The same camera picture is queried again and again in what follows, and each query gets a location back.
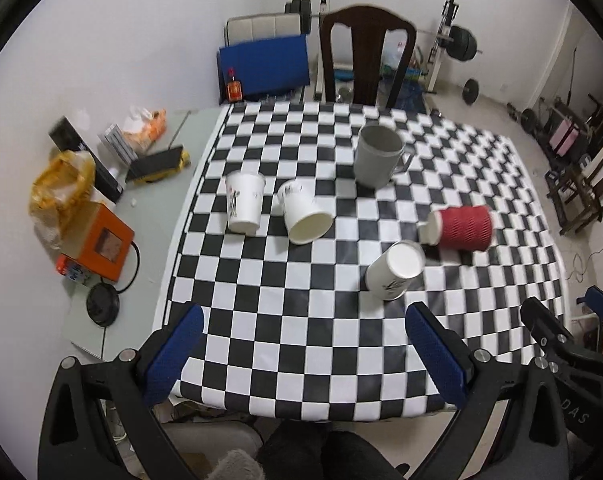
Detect yellow plastic bag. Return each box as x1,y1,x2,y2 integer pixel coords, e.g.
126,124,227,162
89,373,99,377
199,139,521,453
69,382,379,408
28,149,97,250

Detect pink bag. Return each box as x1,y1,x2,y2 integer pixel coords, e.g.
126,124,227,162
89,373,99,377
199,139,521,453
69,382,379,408
550,116,583,159

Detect black cable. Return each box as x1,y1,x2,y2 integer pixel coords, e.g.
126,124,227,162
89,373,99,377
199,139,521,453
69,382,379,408
100,241,142,361

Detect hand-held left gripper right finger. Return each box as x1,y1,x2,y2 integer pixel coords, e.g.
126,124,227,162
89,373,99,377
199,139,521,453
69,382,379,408
405,301,573,480

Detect black round disc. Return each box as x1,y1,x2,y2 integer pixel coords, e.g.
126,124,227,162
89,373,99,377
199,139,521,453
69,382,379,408
86,282,121,326

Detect white weight rack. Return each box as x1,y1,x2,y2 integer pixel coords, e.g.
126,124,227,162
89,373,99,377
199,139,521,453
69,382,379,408
416,0,483,96

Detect black dumbbell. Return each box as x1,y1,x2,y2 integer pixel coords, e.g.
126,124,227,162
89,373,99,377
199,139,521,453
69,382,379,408
506,102,538,137

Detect white paper cup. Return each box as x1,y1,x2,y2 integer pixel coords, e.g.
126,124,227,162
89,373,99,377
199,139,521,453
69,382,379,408
364,240,427,302
276,179,334,246
224,170,267,235

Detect white padded bench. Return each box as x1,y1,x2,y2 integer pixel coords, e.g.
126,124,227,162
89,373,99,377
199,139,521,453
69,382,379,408
224,12,313,45

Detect dark wooden furniture frame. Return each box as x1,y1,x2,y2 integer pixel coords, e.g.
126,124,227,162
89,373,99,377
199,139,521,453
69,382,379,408
545,144,603,237

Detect blue net bag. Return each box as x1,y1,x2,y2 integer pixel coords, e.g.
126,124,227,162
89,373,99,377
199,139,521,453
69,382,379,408
381,67,428,112

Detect grey mug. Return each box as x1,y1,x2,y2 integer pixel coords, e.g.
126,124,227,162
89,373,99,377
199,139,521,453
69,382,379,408
354,124,416,190

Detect person's legs in dark trousers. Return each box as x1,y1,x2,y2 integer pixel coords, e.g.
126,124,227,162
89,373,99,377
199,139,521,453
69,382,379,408
255,419,412,480

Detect blue folded mat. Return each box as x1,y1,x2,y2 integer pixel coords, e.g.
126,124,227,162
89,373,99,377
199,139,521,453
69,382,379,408
216,34,311,104

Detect black rectangular box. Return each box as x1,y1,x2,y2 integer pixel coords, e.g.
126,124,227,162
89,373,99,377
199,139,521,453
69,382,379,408
48,115,127,204

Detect grey fluffy cloth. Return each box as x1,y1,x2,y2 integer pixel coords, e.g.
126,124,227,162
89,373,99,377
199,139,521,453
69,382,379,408
205,449,258,480

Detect red ribbed paper cup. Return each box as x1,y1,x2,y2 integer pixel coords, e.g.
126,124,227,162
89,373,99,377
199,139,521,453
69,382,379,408
420,204,497,252

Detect orange snack bag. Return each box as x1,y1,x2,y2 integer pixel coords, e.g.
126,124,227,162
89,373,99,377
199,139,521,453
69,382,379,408
122,107,168,156

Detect black and yellow tool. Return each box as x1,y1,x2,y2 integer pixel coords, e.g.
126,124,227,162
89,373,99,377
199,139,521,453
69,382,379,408
126,144,191,185

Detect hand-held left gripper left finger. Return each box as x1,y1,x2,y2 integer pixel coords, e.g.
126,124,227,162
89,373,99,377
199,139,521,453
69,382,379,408
37,302,205,480

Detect white plastic bag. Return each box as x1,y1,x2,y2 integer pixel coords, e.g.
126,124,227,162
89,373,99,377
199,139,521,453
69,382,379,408
380,30,416,70

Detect black barbell weight plates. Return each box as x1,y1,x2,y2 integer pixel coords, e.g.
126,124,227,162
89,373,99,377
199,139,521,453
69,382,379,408
283,0,315,37

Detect small bottle with red label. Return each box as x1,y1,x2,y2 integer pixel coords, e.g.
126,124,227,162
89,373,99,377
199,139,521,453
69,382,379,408
226,67,245,104

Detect small orange blue packet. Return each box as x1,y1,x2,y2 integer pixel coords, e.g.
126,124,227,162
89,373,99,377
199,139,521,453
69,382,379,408
56,254,93,287

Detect dark wooden chair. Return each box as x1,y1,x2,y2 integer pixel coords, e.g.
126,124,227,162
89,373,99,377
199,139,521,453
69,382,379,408
319,4,417,110

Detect orange box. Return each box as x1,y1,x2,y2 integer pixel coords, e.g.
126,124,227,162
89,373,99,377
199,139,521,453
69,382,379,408
60,203,136,283

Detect black white checkered tablecloth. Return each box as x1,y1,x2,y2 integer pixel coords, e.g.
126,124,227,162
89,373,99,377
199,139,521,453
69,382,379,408
154,100,570,421

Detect black barbell on floor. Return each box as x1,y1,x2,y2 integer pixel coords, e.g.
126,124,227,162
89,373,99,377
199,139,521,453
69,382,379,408
460,77,481,107

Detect striped small box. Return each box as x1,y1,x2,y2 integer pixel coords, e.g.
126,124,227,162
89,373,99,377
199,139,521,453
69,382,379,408
98,122,137,166

